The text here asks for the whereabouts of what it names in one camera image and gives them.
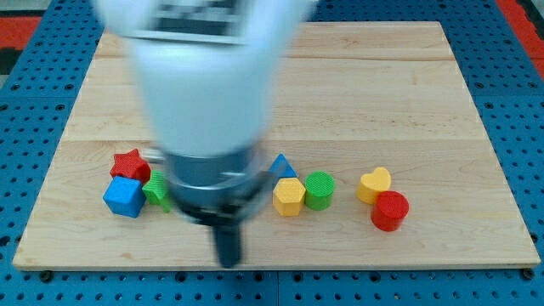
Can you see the black pusher rod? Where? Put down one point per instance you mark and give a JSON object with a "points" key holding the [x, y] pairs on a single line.
{"points": [[227, 240]]}

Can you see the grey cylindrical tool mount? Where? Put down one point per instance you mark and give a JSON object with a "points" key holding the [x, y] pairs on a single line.
{"points": [[216, 190]]}

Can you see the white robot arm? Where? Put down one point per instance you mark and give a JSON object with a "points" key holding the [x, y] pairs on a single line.
{"points": [[205, 70]]}

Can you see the yellow hexagon block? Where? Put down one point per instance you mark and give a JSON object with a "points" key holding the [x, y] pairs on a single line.
{"points": [[288, 197]]}

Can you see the green star block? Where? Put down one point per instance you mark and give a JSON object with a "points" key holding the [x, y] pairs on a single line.
{"points": [[155, 191]]}

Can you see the blue triangle block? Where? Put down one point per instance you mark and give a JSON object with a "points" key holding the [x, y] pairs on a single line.
{"points": [[282, 168]]}

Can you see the red star block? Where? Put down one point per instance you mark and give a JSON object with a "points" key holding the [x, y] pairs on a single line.
{"points": [[131, 165]]}

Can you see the blue cube block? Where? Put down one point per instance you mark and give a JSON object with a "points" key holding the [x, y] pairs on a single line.
{"points": [[124, 196]]}

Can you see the green cylinder block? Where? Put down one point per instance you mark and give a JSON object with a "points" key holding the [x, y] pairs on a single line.
{"points": [[320, 187]]}

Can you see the yellow heart block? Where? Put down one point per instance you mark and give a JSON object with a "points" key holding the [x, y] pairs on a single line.
{"points": [[372, 184]]}

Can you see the red cylinder block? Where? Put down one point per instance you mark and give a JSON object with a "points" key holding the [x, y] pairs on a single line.
{"points": [[390, 210]]}

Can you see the wooden board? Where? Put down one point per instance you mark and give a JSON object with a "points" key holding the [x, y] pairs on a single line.
{"points": [[350, 97]]}

